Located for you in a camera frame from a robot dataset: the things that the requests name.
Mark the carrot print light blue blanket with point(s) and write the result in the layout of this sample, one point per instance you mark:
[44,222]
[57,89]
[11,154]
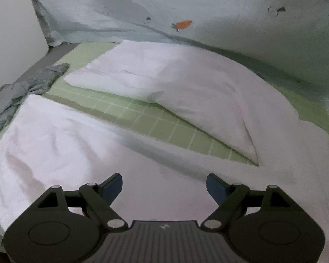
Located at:
[208,11]

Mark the dark grey mattress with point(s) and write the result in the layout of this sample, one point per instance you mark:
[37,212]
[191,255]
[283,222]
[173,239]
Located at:
[43,60]

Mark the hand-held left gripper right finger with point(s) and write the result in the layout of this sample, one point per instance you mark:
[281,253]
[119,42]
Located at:
[215,188]

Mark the white board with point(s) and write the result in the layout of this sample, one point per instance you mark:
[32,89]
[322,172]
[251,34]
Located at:
[13,33]

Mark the white garment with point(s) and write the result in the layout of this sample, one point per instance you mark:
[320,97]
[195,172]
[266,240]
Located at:
[181,87]

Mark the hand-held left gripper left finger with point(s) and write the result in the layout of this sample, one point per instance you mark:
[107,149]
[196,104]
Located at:
[113,189]

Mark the green checked mat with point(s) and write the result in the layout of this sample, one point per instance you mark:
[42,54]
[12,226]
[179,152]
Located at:
[159,117]

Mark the grey garment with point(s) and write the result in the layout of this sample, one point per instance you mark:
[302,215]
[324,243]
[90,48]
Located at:
[19,93]

